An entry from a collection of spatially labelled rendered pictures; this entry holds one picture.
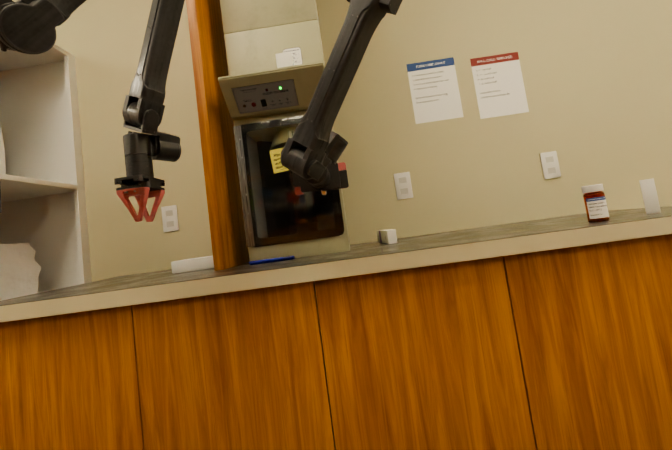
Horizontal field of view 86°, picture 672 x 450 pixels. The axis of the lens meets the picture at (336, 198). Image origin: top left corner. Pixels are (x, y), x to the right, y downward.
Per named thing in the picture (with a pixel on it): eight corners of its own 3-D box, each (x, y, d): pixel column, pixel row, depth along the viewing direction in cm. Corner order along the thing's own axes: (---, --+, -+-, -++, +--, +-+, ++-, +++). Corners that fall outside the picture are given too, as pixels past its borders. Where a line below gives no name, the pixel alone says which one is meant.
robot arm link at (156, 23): (156, -66, 82) (186, -71, 77) (178, -49, 87) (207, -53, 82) (115, 120, 85) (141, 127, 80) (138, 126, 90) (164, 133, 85)
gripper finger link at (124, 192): (164, 219, 87) (160, 181, 87) (147, 219, 79) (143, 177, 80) (137, 224, 87) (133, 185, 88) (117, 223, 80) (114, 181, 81)
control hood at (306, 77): (232, 120, 119) (229, 91, 120) (330, 106, 118) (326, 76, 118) (219, 109, 107) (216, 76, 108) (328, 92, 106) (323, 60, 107)
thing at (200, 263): (191, 269, 133) (190, 258, 133) (232, 263, 130) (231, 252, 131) (171, 273, 121) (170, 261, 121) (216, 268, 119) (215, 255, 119)
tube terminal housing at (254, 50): (267, 257, 140) (245, 67, 146) (351, 246, 138) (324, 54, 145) (249, 264, 115) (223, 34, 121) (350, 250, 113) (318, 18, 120)
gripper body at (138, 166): (166, 187, 90) (163, 158, 90) (142, 182, 80) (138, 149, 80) (140, 191, 90) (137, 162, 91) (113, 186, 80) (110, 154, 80)
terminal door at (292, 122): (250, 248, 115) (236, 125, 118) (345, 235, 113) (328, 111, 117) (249, 248, 114) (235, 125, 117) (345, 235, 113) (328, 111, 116)
